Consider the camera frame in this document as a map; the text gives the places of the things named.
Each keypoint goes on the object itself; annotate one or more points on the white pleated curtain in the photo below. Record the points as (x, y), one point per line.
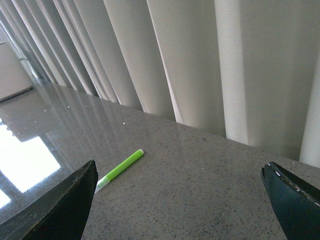
(247, 70)

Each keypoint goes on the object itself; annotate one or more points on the white appliance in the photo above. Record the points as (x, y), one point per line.
(14, 79)

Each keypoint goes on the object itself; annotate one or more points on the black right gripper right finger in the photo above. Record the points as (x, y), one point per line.
(295, 202)

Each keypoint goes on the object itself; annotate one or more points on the green highlighter pen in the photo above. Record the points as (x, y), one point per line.
(118, 170)

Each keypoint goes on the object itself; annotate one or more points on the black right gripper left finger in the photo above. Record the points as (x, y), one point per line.
(60, 214)

